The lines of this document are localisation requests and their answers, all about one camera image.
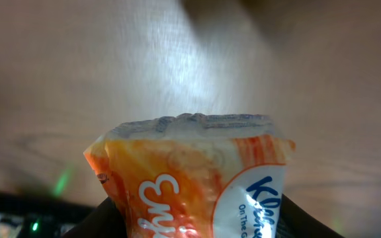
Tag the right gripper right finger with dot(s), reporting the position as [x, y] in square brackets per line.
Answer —
[296, 222]

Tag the small orange box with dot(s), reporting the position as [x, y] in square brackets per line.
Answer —
[194, 175]

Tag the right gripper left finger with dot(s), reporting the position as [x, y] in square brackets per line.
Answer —
[103, 222]

